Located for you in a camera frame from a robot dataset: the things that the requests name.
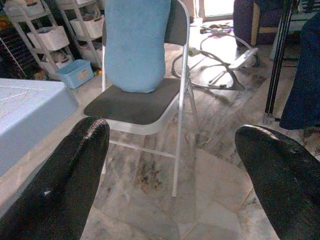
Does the black metal stand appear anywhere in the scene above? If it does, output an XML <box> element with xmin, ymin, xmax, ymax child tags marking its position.
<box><xmin>263</xmin><ymin>0</ymin><xmax>301</xmax><ymax>123</ymax></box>

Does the grey white folding chair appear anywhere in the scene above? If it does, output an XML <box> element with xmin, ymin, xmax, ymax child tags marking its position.
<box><xmin>83</xmin><ymin>0</ymin><xmax>201</xmax><ymax>198</ymax></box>

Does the white storage bin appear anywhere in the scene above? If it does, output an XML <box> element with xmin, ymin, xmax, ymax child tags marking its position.
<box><xmin>79</xmin><ymin>46</ymin><xmax>103</xmax><ymax>62</ymax></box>
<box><xmin>69</xmin><ymin>15</ymin><xmax>105</xmax><ymax>40</ymax></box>
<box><xmin>26</xmin><ymin>25</ymin><xmax>70</xmax><ymax>52</ymax></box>

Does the white shelf rack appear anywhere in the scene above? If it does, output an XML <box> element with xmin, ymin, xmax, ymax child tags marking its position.
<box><xmin>4</xmin><ymin>0</ymin><xmax>76</xmax><ymax>81</ymax></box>
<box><xmin>58</xmin><ymin>0</ymin><xmax>106</xmax><ymax>70</ymax></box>

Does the light blue plastic table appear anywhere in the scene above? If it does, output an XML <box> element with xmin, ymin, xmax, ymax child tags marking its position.
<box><xmin>0</xmin><ymin>77</ymin><xmax>80</xmax><ymax>178</ymax></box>

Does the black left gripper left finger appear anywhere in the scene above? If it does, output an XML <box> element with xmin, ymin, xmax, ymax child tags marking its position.
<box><xmin>0</xmin><ymin>116</ymin><xmax>111</xmax><ymax>240</ymax></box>

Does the dark blue cloth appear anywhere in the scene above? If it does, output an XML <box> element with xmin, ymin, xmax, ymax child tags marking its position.
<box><xmin>279</xmin><ymin>14</ymin><xmax>320</xmax><ymax>131</ymax></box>

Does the blue plastic storage box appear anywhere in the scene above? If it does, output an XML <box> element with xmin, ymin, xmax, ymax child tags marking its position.
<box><xmin>55</xmin><ymin>59</ymin><xmax>95</xmax><ymax>90</ymax></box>

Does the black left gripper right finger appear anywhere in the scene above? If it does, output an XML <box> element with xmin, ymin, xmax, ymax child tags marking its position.
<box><xmin>235</xmin><ymin>124</ymin><xmax>320</xmax><ymax>240</ymax></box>

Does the light blue cushion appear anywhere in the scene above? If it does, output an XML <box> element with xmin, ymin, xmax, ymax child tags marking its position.
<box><xmin>104</xmin><ymin>0</ymin><xmax>172</xmax><ymax>94</ymax></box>

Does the purple wooden armchair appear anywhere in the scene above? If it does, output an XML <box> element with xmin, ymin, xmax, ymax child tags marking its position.
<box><xmin>233</xmin><ymin>0</ymin><xmax>285</xmax><ymax>48</ymax></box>

